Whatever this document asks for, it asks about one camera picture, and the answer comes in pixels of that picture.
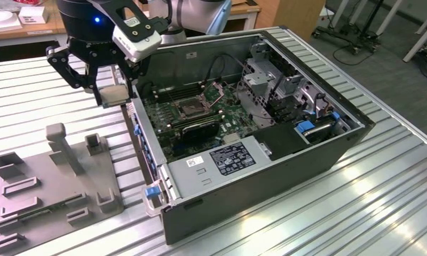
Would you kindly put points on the open black PC case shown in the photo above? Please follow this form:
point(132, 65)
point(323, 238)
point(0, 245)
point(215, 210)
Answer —
point(253, 202)

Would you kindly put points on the black graphics card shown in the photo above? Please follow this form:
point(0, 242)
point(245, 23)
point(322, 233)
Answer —
point(199, 130)

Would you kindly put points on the white cardboard box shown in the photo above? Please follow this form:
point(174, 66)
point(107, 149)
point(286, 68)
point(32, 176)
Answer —
point(32, 16)

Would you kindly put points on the wooden cabinet panel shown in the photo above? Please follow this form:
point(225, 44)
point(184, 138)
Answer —
point(295, 16)

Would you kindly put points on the green RAM stick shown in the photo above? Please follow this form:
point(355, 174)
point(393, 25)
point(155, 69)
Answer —
point(35, 214)

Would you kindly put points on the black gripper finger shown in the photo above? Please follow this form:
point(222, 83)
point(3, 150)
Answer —
point(131, 73)
point(62, 66)

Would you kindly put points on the blue case latch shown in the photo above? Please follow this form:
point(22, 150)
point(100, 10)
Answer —
point(152, 192)

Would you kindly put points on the black plastic shroud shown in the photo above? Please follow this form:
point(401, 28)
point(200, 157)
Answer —
point(281, 141)

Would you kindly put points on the grey parts rack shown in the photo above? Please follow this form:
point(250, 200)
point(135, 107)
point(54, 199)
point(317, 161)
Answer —
point(56, 186)

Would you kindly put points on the CPU socket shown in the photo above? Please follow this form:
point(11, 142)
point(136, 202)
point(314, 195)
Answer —
point(192, 109)

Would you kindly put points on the wooden desk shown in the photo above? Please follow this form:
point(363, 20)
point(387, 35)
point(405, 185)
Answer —
point(39, 28)

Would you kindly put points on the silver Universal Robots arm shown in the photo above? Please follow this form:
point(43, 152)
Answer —
point(195, 13)

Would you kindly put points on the grey power supply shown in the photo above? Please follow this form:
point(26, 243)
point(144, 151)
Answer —
point(192, 178)

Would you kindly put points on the blue disk carrier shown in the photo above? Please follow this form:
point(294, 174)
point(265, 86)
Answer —
point(305, 126)

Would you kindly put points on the grey metal drive cage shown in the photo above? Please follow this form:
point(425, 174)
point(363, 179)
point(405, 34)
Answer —
point(258, 80)

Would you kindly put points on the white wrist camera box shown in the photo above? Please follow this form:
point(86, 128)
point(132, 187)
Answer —
point(139, 48)

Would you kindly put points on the white table frame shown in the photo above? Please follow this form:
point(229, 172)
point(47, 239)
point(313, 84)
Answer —
point(418, 40)

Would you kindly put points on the black RAM slot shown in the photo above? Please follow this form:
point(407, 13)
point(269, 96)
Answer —
point(178, 89)
point(192, 121)

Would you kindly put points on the locking lever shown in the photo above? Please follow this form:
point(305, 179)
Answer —
point(217, 99)

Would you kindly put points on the silver CPU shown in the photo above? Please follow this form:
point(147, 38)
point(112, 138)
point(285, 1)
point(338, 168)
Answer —
point(115, 94)

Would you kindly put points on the black wheeled stand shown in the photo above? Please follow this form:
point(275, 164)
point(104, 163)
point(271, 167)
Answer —
point(355, 40)

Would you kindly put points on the green motherboard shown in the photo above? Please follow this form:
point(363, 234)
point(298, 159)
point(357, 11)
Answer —
point(231, 109)

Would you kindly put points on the small blue clip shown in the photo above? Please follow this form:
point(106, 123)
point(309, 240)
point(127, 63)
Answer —
point(335, 116)

